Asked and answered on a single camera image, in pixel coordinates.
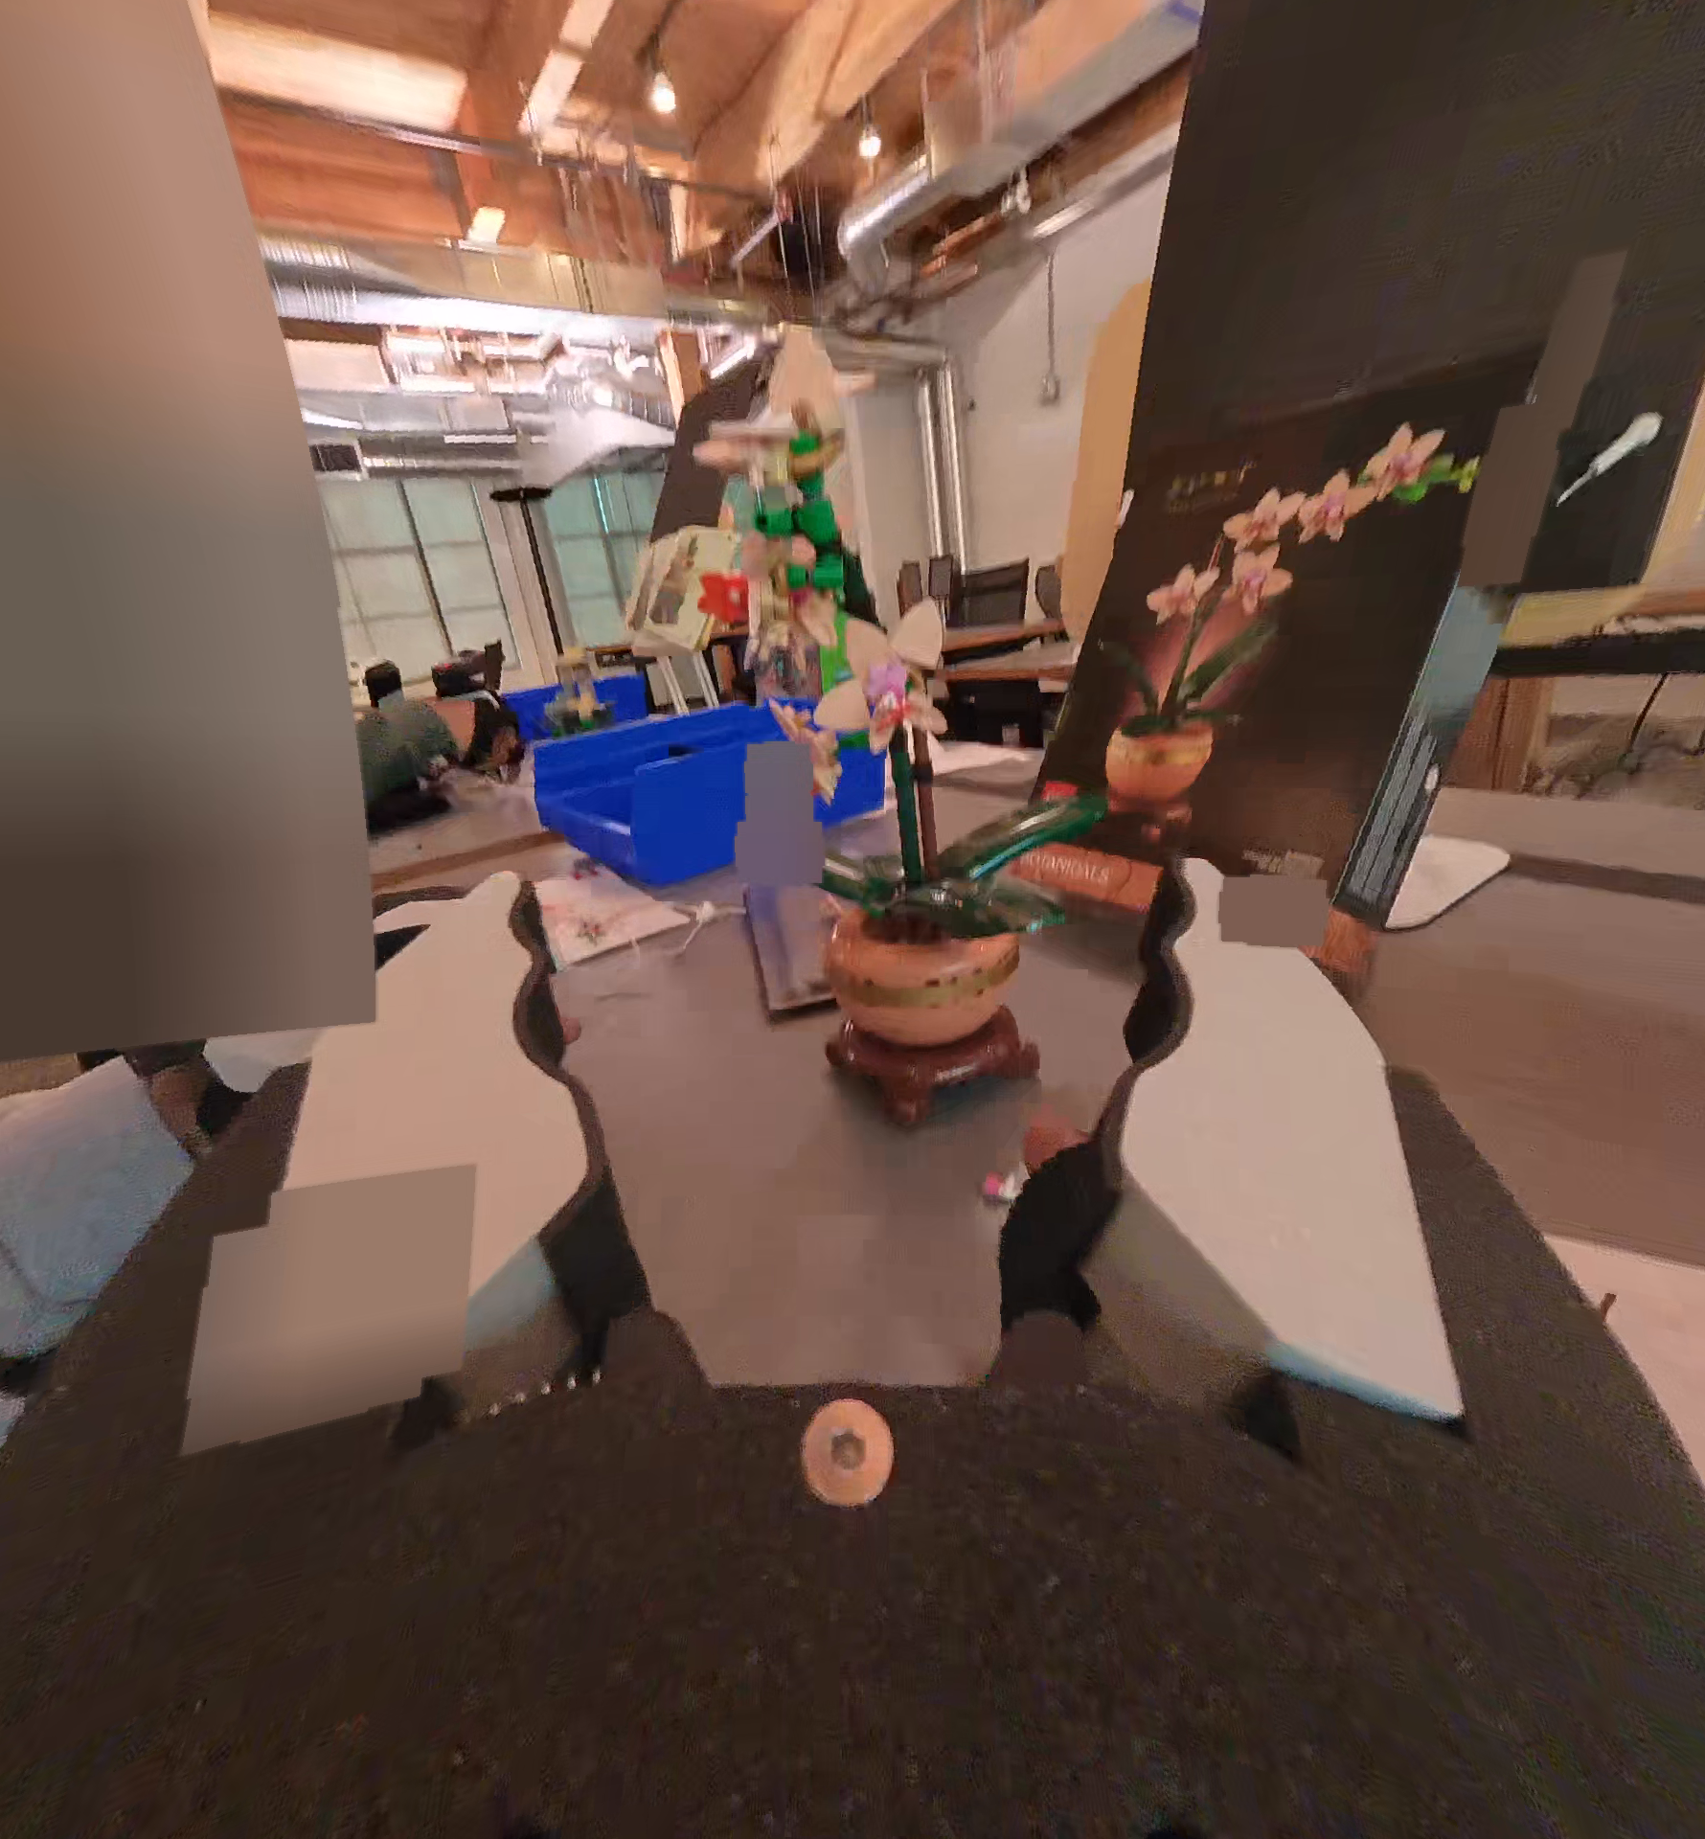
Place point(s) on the large blue plastic bin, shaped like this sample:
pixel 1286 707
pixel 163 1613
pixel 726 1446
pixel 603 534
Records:
pixel 679 819

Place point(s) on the clear plastic tray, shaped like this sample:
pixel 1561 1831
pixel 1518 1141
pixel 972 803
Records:
pixel 787 947

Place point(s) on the grey desk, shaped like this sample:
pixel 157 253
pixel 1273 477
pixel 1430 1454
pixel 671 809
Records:
pixel 795 1220

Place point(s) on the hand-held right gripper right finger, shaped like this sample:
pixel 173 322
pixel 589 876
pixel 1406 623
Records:
pixel 1269 1149

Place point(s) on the round silver ventilation duct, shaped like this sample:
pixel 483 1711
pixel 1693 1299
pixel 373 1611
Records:
pixel 909 216

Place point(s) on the small brick building model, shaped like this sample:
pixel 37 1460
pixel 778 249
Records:
pixel 581 686

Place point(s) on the small blue plastic bin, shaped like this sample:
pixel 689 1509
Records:
pixel 536 711

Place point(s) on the black floor lamp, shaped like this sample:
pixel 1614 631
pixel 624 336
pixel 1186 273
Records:
pixel 522 493

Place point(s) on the printed paper bag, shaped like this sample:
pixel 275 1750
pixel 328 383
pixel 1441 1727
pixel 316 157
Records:
pixel 593 919

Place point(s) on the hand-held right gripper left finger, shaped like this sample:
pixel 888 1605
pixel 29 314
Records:
pixel 420 1033

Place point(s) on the small pink white brick piece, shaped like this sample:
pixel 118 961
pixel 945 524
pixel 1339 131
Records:
pixel 1001 1187

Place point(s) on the person's right hand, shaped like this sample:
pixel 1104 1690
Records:
pixel 1056 1143

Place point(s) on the toy brick orchid plant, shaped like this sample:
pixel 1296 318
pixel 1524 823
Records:
pixel 923 990

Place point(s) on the black slanted board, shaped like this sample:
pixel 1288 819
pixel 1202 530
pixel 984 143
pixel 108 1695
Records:
pixel 693 446

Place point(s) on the open instruction booklet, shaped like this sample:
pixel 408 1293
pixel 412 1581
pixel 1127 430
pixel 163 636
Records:
pixel 671 581

